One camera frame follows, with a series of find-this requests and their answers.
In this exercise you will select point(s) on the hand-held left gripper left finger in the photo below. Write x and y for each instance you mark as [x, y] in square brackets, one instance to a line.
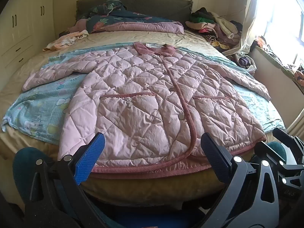
[89, 158]

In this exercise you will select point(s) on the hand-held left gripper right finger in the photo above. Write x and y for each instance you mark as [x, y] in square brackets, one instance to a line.
[216, 158]

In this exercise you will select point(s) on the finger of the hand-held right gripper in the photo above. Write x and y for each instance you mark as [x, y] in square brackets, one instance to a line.
[267, 150]
[287, 137]

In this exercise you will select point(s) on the pink quilted jacket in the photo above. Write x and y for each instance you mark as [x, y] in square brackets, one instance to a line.
[142, 87]

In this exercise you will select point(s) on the plastic bag of clothes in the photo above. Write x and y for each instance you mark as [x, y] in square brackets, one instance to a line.
[244, 61]

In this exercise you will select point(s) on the pile of assorted clothes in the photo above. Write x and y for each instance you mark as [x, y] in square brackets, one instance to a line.
[213, 28]

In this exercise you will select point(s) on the person's right leg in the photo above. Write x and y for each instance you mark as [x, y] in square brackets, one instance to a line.
[276, 147]

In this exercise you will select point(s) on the person's leg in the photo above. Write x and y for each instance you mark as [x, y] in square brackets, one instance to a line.
[23, 166]
[276, 147]

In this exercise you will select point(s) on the person's left leg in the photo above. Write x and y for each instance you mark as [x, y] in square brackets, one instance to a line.
[23, 166]

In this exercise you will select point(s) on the light blue cartoon blanket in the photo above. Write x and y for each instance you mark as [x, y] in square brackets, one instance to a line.
[42, 109]

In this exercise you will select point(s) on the cluttered windowsill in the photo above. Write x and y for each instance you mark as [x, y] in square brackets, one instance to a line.
[273, 54]

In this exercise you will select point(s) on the cream curtain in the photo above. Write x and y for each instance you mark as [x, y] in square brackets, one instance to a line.
[249, 23]

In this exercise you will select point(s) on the peach patterned cloth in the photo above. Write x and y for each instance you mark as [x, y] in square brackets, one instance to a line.
[64, 40]

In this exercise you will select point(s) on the bright window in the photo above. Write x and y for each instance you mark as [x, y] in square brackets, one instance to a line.
[280, 9]

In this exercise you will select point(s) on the bed with beige sheet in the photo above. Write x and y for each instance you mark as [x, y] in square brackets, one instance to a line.
[142, 36]

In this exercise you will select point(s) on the pink pillow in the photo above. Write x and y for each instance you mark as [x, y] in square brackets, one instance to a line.
[79, 25]

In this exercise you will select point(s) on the dark floral quilt pink lining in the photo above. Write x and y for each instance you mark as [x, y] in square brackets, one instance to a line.
[123, 16]

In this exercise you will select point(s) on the cream wardrobe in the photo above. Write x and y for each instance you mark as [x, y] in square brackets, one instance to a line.
[21, 16]

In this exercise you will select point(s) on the grey upholstered headboard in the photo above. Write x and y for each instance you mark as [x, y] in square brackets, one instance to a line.
[147, 4]

